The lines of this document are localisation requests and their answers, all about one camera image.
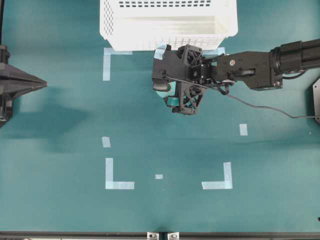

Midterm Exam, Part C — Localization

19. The black camera cable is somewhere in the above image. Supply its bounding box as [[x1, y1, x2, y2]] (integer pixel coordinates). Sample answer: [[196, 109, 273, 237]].
[[162, 72, 320, 120]]

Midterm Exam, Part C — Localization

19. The black aluminium frame rail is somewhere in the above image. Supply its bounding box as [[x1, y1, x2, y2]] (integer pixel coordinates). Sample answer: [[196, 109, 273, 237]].
[[0, 231, 320, 240]]

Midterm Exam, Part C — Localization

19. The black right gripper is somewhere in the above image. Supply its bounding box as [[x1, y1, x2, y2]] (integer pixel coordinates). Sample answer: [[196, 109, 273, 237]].
[[151, 44, 218, 115]]

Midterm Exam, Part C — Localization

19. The metal bracket on front rail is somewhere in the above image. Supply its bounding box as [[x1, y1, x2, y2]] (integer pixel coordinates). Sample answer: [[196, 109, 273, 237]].
[[167, 232, 180, 240], [146, 232, 160, 240]]

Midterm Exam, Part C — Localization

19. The small light blue tape piece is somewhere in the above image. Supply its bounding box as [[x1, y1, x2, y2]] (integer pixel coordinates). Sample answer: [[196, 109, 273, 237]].
[[155, 174, 164, 180]]

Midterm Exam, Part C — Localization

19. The light blue tape corner marker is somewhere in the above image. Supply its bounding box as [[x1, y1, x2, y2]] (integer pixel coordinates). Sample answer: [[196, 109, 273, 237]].
[[102, 47, 133, 82], [201, 161, 233, 190], [104, 157, 135, 190], [202, 47, 226, 56]]

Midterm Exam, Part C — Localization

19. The white perforated plastic basket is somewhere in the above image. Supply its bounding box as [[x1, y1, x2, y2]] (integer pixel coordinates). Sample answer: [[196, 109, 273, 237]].
[[99, 0, 238, 51]]

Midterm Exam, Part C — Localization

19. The small light blue tape strip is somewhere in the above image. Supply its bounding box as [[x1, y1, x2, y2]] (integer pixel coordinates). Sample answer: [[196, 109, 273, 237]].
[[239, 123, 248, 136], [101, 136, 111, 148]]

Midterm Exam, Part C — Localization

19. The teal tape roll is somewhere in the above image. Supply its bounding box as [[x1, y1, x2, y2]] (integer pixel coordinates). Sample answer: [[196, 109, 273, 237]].
[[155, 82, 180, 107]]

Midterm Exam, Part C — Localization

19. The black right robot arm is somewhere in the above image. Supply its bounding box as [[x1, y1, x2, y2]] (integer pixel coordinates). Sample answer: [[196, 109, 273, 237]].
[[151, 39, 320, 116]]

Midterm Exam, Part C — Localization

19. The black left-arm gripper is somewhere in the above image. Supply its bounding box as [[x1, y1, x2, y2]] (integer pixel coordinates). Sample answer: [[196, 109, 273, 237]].
[[0, 43, 48, 129]]

